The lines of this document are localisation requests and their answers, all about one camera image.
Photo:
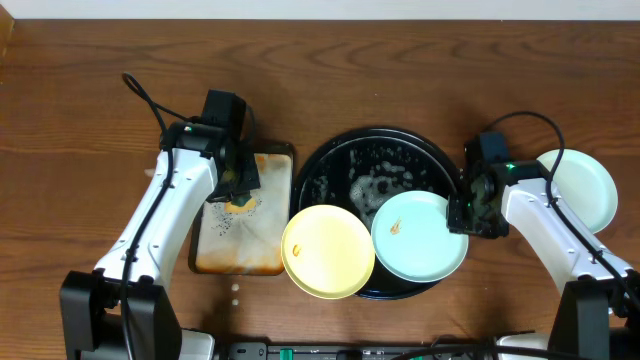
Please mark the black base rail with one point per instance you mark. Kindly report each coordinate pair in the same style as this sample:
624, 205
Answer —
264, 351

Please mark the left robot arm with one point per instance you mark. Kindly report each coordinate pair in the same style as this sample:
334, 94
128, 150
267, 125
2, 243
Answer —
121, 310

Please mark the green and yellow sponge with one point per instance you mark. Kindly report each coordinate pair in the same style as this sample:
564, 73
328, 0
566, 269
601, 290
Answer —
240, 204

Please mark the mint plate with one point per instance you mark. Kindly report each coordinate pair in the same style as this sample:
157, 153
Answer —
411, 238
587, 189

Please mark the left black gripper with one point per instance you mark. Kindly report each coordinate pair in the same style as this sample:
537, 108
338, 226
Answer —
239, 183

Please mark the yellow plate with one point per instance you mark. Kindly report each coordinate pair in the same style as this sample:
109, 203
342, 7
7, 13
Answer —
327, 252

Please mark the round black tray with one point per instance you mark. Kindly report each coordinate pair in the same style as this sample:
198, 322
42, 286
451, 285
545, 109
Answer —
359, 171

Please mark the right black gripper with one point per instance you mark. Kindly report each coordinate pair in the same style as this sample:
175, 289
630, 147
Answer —
457, 223

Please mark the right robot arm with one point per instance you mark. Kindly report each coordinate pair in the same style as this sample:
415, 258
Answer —
598, 314

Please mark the rectangular soapy black tray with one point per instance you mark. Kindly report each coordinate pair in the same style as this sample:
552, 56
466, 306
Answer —
231, 240

